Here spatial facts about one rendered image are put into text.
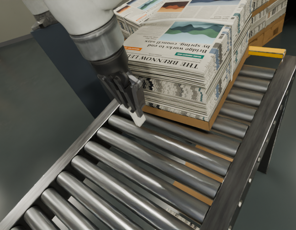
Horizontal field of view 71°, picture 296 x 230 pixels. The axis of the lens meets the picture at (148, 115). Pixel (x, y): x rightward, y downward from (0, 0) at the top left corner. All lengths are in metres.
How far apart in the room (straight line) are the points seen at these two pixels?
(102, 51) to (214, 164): 0.39
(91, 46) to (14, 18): 4.48
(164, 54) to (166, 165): 0.30
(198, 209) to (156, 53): 0.40
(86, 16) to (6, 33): 4.77
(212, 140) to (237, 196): 0.17
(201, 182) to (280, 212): 0.88
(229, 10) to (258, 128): 0.34
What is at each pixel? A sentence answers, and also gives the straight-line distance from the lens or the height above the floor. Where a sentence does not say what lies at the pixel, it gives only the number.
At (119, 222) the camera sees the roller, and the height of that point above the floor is 0.80.
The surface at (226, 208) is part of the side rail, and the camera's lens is 0.55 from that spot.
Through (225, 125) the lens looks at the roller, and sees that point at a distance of 0.66.
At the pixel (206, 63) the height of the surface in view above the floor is 1.03.
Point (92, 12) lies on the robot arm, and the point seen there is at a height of 1.22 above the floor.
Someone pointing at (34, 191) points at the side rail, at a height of 0.80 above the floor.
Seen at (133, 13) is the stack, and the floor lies 0.83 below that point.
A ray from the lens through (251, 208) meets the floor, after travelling 1.39.
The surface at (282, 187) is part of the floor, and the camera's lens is 1.46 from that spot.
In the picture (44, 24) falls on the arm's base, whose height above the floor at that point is 1.02.
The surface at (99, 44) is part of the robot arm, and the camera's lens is 0.39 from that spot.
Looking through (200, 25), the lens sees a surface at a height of 1.03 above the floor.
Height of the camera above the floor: 1.32
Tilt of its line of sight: 46 degrees down
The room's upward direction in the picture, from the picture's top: 24 degrees counter-clockwise
